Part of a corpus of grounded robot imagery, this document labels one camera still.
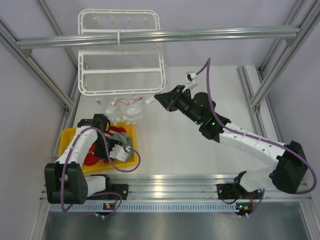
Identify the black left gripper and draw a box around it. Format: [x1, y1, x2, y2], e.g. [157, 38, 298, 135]
[93, 135, 123, 163]

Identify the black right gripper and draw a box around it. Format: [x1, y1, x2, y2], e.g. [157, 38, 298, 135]
[156, 85, 203, 126]

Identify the grey sock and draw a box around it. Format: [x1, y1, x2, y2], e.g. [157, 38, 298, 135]
[111, 132, 134, 162]

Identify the white plastic clip hanger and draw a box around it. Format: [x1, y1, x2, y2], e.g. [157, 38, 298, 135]
[77, 9, 167, 97]

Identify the white translucent sock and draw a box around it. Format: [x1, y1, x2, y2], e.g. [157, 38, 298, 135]
[104, 96, 146, 125]

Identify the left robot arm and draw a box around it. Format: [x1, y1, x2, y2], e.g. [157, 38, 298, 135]
[44, 114, 113, 205]

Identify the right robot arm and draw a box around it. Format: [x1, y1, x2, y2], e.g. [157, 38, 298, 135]
[154, 85, 308, 200]

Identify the red white striped sock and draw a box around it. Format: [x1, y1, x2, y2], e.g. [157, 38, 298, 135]
[84, 125, 127, 166]

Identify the yellow plastic bin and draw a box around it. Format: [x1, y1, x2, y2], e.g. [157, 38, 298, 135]
[59, 122, 139, 174]

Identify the aluminium top crossbar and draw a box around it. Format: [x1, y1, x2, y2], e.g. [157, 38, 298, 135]
[16, 25, 301, 49]

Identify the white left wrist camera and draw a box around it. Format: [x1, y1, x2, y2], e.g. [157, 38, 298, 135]
[109, 144, 132, 163]

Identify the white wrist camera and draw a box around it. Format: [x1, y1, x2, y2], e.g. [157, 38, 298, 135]
[109, 144, 132, 163]
[182, 71, 198, 92]

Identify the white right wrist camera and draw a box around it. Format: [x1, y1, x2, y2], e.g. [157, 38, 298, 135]
[182, 71, 198, 92]

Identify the slotted cable duct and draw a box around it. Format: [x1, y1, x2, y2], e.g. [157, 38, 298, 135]
[96, 201, 241, 213]

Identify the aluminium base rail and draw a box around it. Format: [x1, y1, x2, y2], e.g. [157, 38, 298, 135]
[39, 173, 312, 202]

